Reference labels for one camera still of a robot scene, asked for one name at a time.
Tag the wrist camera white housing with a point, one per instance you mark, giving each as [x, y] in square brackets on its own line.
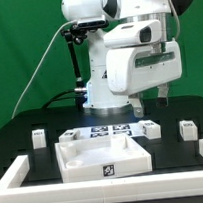
[134, 34]

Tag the rear camera on mount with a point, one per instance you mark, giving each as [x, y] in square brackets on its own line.
[99, 23]

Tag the white square tabletop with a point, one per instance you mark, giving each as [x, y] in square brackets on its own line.
[101, 158]

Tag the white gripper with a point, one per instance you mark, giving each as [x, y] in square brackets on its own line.
[132, 70]

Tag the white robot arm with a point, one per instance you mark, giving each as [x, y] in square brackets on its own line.
[100, 99]

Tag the white U-shaped fence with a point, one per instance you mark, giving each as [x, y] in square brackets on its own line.
[129, 189]

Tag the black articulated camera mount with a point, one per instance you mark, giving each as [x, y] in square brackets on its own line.
[74, 55]

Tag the fiducial marker sheet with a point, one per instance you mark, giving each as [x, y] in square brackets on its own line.
[110, 130]

